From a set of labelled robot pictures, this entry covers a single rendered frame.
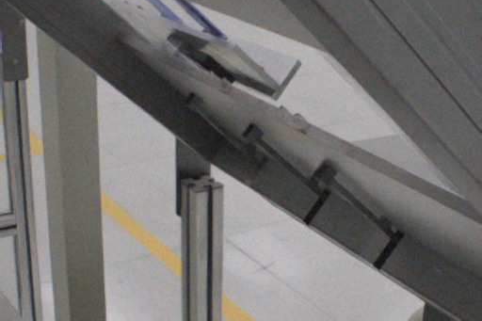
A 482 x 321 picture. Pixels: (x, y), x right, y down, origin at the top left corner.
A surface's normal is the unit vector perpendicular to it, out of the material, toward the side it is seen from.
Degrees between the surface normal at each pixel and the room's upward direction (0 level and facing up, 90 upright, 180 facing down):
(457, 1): 90
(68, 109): 90
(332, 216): 47
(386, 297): 0
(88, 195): 90
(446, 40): 90
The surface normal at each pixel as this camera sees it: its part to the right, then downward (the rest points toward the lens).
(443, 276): -0.56, -0.50
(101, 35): 0.59, 0.33
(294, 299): 0.05, -0.93
